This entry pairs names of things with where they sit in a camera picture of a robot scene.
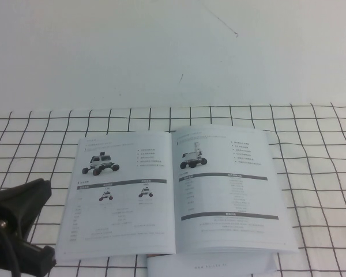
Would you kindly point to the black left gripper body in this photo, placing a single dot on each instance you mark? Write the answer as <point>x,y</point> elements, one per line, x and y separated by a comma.
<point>34,259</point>

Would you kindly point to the white black-grid tablecloth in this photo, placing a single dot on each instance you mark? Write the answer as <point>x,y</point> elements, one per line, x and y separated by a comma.
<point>320,173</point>

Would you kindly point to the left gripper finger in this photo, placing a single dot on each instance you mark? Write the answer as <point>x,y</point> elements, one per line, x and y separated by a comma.
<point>26,207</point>
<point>14,190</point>

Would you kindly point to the white product catalogue book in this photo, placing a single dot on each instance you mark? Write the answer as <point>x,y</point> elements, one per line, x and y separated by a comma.
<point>219,173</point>

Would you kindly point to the white sheet with web address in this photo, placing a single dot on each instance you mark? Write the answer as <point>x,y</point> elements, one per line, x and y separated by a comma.
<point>204,265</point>

